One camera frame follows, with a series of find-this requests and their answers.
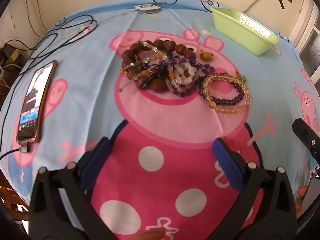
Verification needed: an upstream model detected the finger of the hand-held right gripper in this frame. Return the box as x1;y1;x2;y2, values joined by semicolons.
292;118;320;155

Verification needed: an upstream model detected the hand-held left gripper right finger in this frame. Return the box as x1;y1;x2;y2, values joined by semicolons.
207;137;298;240

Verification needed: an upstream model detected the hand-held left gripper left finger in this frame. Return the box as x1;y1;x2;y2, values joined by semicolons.
29;136;118;240

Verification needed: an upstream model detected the yellow crystal bead bracelet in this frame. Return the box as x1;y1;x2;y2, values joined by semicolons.
199;72;251;114

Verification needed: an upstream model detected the dark purple bead bracelet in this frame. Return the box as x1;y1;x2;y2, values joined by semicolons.
207;81;245;108

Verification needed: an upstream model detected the dark multicolour bead bracelet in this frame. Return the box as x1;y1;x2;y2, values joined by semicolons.
138;72;176;91

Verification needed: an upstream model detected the white stone bead bracelet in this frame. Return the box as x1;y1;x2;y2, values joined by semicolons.
164;64;208;93

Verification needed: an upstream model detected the purple bead necklace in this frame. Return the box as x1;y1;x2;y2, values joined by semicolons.
160;57;216;98

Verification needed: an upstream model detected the amber pendant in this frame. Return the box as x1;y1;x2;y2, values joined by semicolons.
199;51;215;62

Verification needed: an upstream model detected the clear crystal bead strand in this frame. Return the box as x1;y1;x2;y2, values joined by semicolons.
119;40;173;81

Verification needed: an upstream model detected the green plastic basket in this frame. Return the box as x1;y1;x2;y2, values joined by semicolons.
211;7;280;56

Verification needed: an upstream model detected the person's left hand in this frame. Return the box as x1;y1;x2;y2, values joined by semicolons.
131;227;165;240

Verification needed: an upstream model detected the printed cartoon pig blanket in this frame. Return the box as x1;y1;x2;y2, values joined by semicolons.
0;0;320;240

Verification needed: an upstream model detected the smartphone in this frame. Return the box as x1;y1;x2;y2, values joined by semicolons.
17;60;58;144

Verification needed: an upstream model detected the wooden chair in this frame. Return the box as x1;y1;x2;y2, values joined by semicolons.
0;175;31;221

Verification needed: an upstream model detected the small white charger box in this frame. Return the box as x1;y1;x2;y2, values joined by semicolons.
134;4;161;14

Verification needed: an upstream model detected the white window frame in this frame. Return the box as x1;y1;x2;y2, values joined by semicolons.
294;0;320;80

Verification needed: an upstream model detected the black charging cable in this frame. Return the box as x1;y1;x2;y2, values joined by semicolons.
0;14;99;161

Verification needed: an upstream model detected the tangle of cords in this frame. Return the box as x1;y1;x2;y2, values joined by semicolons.
0;39;28;88

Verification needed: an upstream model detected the white wall cable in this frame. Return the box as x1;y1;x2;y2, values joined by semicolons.
242;0;278;14

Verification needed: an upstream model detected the white charging cable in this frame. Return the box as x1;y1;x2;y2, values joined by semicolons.
61;8;137;40

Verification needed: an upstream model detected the thin wall wire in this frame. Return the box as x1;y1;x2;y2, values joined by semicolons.
23;0;48;38

